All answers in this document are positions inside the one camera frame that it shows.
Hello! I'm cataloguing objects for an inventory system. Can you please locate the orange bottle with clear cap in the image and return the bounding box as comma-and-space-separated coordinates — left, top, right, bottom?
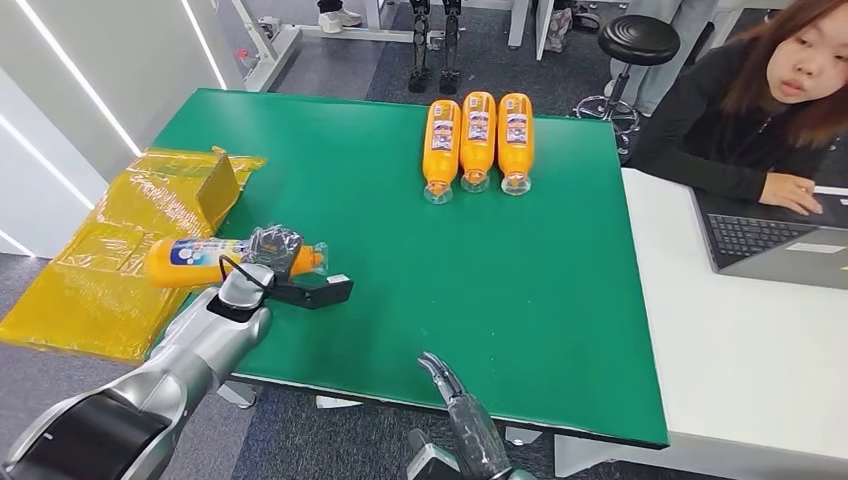
496, 92, 535, 197
145, 237, 330, 290
421, 99, 462, 205
459, 91, 497, 194

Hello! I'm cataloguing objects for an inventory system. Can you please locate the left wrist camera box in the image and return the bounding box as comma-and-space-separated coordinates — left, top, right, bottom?
267, 272, 355, 312

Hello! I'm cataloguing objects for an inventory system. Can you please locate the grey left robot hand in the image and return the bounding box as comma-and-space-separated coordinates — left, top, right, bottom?
241, 224, 306, 280

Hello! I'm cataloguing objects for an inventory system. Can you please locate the black stool with chrome base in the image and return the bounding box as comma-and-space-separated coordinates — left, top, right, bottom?
572, 14, 682, 162

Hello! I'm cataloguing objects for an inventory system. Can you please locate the person with white shoes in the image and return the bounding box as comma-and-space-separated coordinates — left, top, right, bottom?
315, 0, 364, 35

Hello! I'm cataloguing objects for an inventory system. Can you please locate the white metal floor frame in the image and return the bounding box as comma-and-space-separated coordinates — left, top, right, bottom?
230, 0, 446, 93

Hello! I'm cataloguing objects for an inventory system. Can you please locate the yellow film wrapped flat carton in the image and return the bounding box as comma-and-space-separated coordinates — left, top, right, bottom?
0, 146, 268, 364

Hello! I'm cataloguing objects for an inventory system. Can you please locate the person's hand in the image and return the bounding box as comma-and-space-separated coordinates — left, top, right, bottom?
759, 172, 825, 217

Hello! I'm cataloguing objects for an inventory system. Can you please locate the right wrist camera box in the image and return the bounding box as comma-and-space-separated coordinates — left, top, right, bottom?
405, 441, 462, 480

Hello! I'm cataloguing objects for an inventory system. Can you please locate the yellow wrapped cardboard flap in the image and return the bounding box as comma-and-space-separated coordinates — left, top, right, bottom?
195, 147, 242, 232

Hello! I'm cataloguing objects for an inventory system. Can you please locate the black robot leg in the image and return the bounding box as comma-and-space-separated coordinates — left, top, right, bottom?
406, 0, 433, 95
438, 0, 465, 96

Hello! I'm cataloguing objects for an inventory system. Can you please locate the patterned bag on floor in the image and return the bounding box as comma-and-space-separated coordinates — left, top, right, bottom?
543, 6, 575, 54

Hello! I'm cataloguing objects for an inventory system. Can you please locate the grey laptop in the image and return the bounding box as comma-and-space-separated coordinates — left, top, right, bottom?
688, 188, 848, 292

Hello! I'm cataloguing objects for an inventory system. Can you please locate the green table mat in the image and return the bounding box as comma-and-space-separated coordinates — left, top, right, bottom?
149, 87, 670, 450

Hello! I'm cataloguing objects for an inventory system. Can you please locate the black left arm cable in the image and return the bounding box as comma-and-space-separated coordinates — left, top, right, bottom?
217, 254, 268, 294

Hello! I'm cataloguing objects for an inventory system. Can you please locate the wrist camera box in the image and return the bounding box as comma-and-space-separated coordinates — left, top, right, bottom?
267, 272, 355, 312
405, 441, 462, 480

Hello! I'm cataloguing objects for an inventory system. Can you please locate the person at laptop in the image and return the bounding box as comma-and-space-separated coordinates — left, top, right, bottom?
625, 0, 848, 217

